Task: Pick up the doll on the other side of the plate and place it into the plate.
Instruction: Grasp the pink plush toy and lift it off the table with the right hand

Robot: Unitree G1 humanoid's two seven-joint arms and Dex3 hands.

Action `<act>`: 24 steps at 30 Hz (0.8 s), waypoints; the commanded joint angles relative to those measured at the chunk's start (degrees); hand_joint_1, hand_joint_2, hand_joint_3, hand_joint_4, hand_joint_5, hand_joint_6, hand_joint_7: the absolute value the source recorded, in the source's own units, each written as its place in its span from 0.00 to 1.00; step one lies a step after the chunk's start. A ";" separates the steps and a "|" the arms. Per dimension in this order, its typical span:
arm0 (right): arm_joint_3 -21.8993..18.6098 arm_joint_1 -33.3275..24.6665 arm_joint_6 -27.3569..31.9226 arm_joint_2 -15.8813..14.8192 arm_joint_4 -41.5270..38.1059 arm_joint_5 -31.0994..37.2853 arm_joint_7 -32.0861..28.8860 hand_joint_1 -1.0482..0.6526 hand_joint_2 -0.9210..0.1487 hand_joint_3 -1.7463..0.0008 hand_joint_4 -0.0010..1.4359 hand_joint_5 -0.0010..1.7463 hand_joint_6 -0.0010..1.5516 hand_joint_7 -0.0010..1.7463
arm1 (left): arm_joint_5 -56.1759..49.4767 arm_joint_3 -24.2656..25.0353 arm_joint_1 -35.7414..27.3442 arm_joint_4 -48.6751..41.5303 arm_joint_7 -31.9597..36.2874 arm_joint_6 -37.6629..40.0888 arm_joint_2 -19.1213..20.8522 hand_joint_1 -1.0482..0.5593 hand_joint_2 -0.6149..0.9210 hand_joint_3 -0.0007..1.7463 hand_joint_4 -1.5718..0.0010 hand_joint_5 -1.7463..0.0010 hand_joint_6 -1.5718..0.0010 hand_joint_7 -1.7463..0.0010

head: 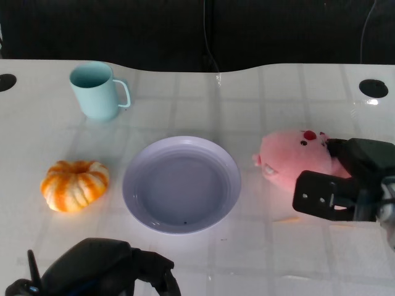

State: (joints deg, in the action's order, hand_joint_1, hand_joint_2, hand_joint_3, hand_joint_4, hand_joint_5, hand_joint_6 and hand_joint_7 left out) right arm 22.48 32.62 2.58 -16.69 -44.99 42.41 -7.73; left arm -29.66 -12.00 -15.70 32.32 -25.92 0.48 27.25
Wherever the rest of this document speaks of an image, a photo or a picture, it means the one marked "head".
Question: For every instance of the orange white striped pumpkin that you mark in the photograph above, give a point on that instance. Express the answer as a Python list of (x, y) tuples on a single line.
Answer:
[(74, 186)]

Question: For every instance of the lavender round plate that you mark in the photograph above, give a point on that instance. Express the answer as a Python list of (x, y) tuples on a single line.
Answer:
[(179, 185)]

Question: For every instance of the pink plush doll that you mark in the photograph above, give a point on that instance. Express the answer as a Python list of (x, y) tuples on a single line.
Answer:
[(284, 157)]

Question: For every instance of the light blue mug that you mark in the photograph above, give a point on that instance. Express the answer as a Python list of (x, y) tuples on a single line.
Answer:
[(95, 98)]

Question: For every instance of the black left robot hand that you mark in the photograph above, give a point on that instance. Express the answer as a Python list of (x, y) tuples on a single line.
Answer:
[(95, 262)]

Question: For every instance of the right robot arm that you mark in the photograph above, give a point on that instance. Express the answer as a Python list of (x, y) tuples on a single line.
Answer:
[(389, 200)]

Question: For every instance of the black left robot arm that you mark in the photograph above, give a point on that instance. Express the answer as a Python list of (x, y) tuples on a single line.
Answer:
[(21, 286)]

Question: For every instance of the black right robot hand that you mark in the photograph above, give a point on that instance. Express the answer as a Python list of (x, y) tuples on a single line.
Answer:
[(367, 160)]

